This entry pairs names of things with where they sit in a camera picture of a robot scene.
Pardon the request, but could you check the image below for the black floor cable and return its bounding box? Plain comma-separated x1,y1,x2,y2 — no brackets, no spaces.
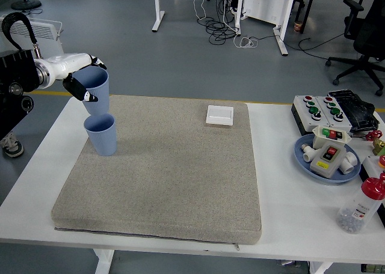
257,33,351,60

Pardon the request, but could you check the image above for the white ribbed panel heater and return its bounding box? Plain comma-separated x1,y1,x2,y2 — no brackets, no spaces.
0,14,66,59

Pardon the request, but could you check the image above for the white coiled cable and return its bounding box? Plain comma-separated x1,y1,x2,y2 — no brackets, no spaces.
233,35,259,49

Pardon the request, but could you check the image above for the white wall switch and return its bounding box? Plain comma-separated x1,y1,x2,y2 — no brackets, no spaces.
205,105,235,126

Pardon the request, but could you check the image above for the white four-button control box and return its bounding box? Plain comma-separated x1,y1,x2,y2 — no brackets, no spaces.
315,94,353,133
291,94,331,136

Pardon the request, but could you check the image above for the white flat panel heater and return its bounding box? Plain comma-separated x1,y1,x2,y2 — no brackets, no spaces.
240,0,294,25

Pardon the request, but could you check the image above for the blue plate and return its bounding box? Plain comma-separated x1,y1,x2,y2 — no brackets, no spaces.
294,133,362,185

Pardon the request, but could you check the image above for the black office chair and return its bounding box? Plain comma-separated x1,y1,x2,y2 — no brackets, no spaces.
325,0,385,97

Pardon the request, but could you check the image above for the grey-brown cushion mat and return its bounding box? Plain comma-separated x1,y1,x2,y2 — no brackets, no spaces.
50,94,262,252

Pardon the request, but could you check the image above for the white pipe fitting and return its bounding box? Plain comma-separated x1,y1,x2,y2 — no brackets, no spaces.
300,144,317,164
339,151,359,175

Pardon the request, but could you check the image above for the brass valve red handle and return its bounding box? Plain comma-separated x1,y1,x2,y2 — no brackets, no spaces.
366,130,385,157

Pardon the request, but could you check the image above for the dark crate under table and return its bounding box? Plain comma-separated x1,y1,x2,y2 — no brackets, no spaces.
360,263,385,274

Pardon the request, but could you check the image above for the black cable bundle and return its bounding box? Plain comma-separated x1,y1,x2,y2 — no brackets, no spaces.
197,0,241,46

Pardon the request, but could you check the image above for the white table leg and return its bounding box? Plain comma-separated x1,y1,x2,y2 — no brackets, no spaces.
92,249,115,274
309,261,334,274

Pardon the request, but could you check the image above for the white desk leg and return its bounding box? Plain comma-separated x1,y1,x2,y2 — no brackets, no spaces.
151,0,165,32
272,0,298,56

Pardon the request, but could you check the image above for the white hanging cable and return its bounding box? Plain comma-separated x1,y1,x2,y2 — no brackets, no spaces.
192,0,208,21

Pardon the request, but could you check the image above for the blue ribbed plastic cup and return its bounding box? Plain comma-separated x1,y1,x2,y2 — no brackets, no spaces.
83,114,117,157
68,67,111,118

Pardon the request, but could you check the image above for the red emergency stop box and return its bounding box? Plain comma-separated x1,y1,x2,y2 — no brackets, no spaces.
359,154,385,183

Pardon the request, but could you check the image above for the person's shoe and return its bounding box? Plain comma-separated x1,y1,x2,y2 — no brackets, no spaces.
0,132,24,159

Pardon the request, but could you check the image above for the white green-red switch box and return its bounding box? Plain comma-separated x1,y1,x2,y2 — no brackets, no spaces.
311,125,352,150

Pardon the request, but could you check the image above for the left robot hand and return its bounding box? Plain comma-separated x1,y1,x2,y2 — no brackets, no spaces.
42,53,108,103

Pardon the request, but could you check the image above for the clear bottle red cap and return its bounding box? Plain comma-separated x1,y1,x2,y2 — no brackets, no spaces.
336,171,385,234

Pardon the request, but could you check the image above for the black plastic tray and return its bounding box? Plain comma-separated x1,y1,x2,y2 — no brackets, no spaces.
327,89,380,134

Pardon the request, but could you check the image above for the beige push-button switch box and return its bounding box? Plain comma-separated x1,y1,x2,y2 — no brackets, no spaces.
309,141,346,178

